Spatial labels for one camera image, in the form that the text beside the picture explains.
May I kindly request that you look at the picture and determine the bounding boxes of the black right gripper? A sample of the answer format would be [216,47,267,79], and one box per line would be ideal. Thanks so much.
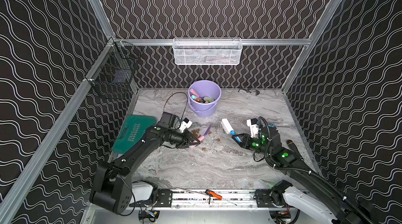
[231,133,272,158]

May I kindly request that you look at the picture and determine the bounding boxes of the small purple trowel pink handle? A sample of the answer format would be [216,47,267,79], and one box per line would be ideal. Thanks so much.
[192,124,212,144]

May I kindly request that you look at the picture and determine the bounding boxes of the white brush blue handle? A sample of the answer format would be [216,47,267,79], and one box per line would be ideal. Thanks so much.
[221,118,236,135]

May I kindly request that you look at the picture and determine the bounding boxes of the light green trowel wooden handle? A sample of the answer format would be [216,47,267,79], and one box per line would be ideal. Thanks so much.
[203,97,215,103]

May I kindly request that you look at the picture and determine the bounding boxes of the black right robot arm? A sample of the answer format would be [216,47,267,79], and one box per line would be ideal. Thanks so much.
[222,117,378,224]

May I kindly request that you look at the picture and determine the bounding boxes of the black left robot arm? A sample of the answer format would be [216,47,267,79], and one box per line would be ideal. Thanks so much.
[89,112,201,215]

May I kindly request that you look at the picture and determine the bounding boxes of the brown soil pieces on table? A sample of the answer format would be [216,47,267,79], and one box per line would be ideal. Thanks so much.
[191,129,222,152]

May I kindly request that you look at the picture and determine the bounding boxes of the purple plastic bucket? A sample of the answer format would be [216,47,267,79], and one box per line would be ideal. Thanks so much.
[187,80,222,118]

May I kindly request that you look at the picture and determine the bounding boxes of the black clamp on table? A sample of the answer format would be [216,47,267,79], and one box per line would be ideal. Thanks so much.
[238,88,260,96]

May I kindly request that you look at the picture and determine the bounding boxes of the green plastic tool case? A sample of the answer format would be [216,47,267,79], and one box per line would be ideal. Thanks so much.
[112,115,157,154]

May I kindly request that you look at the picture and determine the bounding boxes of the black orange screwdriver handle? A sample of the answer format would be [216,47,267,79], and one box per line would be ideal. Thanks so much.
[286,140,302,159]

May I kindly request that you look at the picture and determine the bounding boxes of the orange handled screwdriver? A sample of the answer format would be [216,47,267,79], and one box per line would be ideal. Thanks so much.
[205,189,223,205]

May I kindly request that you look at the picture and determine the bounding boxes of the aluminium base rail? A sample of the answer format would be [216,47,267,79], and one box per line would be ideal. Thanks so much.
[87,188,343,211]

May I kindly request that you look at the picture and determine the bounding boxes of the white wire basket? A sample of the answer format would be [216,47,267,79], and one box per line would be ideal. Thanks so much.
[172,38,243,66]

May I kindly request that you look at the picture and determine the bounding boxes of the black wire basket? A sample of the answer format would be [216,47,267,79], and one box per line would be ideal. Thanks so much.
[89,38,143,100]

